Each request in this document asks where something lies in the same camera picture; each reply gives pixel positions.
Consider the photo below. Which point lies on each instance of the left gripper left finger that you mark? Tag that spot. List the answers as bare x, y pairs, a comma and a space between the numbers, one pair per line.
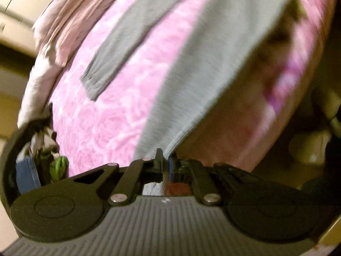
120, 186

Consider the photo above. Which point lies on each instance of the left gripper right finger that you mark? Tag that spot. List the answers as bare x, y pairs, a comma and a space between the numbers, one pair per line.
214, 185

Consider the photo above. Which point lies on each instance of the grey sweatshirt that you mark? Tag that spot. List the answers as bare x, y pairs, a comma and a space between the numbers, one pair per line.
223, 39

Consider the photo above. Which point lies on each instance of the pink rose blanket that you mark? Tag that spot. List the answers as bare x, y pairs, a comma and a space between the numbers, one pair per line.
94, 132

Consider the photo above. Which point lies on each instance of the blue jeans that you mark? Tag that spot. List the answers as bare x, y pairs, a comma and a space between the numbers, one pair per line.
27, 177

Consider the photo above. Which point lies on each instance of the black garment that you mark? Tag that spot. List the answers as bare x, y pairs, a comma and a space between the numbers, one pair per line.
14, 145

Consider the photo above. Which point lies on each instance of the wardrobe sliding door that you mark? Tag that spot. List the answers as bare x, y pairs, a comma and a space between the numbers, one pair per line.
17, 19

